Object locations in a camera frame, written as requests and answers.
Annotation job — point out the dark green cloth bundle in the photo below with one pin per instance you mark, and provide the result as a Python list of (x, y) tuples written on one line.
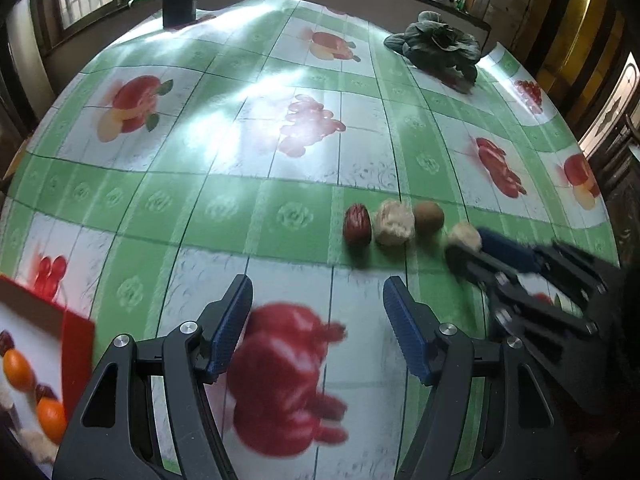
[(435, 45)]

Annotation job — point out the black box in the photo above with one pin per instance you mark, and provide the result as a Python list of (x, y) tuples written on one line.
[(179, 10)]

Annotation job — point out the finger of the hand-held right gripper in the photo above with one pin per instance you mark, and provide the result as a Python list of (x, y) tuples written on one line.
[(480, 270), (510, 252)]

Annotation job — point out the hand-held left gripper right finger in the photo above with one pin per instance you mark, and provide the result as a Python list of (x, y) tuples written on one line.
[(405, 325)]

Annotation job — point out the green printed plastic tablecloth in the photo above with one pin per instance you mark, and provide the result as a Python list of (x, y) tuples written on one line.
[(225, 160)]

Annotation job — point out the red-rimmed white tray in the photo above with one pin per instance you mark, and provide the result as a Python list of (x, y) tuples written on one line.
[(30, 320)]

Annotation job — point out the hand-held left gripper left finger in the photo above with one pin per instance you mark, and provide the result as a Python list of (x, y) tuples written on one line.
[(230, 320)]

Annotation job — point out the small orange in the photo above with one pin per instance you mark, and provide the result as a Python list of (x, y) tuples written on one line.
[(51, 417)]

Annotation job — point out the red date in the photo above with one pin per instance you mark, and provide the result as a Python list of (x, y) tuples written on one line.
[(5, 342), (46, 391), (357, 224)]

